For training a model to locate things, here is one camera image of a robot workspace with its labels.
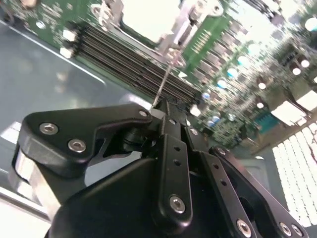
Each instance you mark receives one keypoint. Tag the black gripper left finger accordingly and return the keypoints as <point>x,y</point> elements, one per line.
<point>62,129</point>

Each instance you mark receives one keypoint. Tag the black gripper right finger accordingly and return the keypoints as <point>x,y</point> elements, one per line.
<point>215,174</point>

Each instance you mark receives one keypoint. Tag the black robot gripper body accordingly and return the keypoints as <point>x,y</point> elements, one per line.
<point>111,210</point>

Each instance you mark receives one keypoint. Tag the silver CPU plate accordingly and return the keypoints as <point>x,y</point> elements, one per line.
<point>146,19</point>

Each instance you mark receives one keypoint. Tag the metal socket cover frame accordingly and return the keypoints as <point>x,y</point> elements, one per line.
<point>184,27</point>

